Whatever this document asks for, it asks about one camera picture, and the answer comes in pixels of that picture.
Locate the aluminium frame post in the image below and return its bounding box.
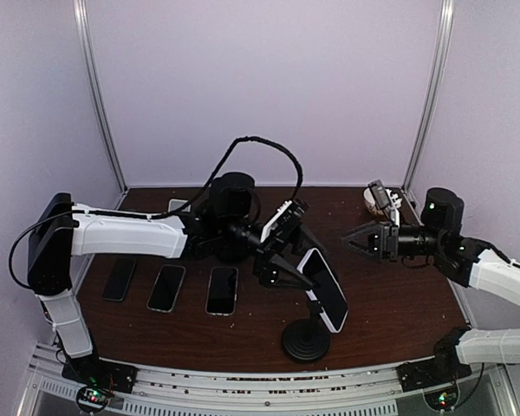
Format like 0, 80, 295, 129
73, 0, 128, 192
402, 0, 455, 193

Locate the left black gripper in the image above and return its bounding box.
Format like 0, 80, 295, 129
222, 215, 330, 289

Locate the small black phone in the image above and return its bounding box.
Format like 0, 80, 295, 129
102, 257, 136, 302

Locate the white folding phone stand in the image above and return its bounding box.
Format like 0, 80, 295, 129
167, 198, 192, 213

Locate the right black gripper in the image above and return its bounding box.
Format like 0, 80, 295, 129
340, 220, 445, 265

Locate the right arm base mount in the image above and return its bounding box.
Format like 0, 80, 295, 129
396, 329, 472, 413

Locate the front aluminium rail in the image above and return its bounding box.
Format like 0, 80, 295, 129
16, 346, 520, 416

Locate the black round-base phone stand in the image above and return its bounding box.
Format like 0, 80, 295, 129
216, 250, 250, 264

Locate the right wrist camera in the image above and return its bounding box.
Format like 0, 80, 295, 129
367, 180, 402, 226

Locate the large black phone silver edge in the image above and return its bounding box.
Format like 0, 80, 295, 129
205, 267, 238, 316

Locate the left aluminium frame post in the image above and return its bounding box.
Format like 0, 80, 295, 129
73, 0, 128, 192

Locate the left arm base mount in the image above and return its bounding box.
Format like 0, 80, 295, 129
56, 341, 138, 415

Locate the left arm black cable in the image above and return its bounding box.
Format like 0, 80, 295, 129
8, 135, 305, 289

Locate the black stand with white pad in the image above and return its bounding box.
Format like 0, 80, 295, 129
281, 296, 331, 363

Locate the right aluminium frame post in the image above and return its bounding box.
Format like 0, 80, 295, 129
402, 0, 455, 193

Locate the white ceramic bowl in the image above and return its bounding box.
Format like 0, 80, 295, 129
363, 188, 402, 217

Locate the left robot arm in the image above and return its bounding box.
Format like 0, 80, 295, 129
21, 172, 323, 385

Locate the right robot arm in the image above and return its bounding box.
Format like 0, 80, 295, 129
341, 181, 520, 383

